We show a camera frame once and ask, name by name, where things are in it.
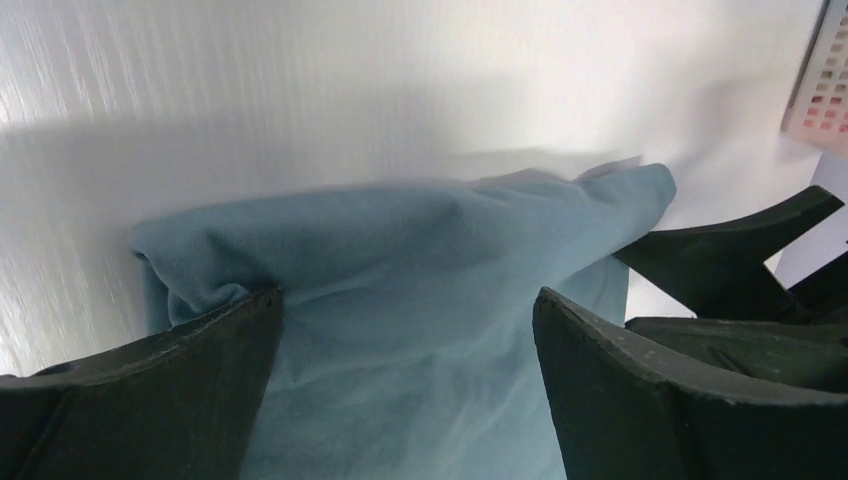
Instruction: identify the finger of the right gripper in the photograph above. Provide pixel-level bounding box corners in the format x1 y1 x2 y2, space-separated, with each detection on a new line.
625 317 847 393
614 186 846 322

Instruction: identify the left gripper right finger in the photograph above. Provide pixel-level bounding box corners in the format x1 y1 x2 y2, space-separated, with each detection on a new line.
533 288 847 479

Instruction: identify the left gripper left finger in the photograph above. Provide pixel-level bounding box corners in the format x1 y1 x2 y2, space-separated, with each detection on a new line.
1 288 284 479

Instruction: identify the teal grey t-shirt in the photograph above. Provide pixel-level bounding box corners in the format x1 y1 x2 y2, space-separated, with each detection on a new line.
132 164 676 479

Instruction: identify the white plastic basket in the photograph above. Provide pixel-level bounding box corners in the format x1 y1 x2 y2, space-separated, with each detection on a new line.
781 0 847 159

